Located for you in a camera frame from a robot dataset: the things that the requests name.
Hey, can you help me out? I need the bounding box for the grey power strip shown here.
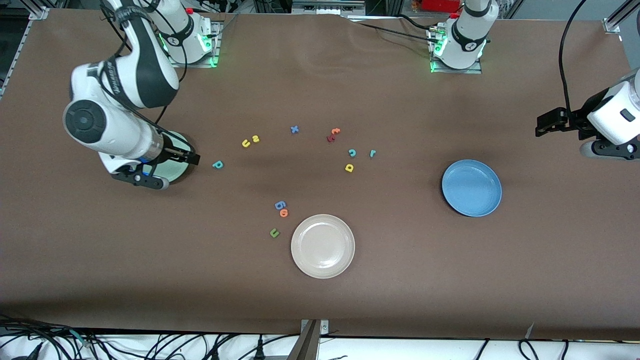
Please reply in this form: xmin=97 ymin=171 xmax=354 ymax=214
xmin=291 ymin=0 xmax=367 ymax=16

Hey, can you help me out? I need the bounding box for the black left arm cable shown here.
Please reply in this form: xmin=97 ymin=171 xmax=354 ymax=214
xmin=557 ymin=0 xmax=591 ymax=116

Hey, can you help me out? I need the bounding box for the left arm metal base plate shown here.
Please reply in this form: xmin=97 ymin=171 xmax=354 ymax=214
xmin=429 ymin=25 xmax=483 ymax=75

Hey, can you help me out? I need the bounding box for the red box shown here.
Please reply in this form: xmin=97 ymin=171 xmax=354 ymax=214
xmin=420 ymin=0 xmax=462 ymax=13

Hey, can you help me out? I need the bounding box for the silver clamp bracket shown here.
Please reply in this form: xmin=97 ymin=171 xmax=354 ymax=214
xmin=301 ymin=319 xmax=330 ymax=336

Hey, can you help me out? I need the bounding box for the black base cable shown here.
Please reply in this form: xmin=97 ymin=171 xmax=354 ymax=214
xmin=345 ymin=15 xmax=441 ymax=45

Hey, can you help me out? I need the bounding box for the green plate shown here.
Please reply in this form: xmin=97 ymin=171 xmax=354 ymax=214
xmin=150 ymin=131 xmax=192 ymax=186

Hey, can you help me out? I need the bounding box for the blue plate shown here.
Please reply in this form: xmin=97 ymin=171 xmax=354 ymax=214
xmin=441 ymin=159 xmax=503 ymax=218

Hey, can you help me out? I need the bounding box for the grey mount post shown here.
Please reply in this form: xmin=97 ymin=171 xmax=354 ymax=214
xmin=286 ymin=320 xmax=321 ymax=360

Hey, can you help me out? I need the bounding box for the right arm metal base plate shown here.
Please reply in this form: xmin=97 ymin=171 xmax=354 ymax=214
xmin=166 ymin=20 xmax=223 ymax=69

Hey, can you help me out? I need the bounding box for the brown table cover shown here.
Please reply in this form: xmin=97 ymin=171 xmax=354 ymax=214
xmin=0 ymin=7 xmax=640 ymax=341

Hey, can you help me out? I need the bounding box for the aluminium frame profile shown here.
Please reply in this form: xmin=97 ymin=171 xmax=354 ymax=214
xmin=602 ymin=0 xmax=640 ymax=35
xmin=0 ymin=0 xmax=68 ymax=98

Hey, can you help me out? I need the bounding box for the beige plate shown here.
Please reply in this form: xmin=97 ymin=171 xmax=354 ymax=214
xmin=290 ymin=214 xmax=356 ymax=279

